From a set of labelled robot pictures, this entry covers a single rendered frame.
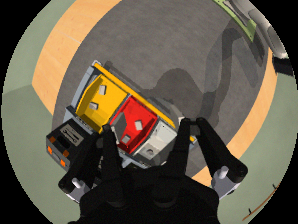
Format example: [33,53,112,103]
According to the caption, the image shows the yellow bin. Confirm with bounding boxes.
[75,74,129,134]

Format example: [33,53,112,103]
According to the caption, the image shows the yellow retaining rail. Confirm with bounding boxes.
[94,63,175,128]

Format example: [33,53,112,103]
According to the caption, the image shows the red open bin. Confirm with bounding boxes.
[110,95,158,154]

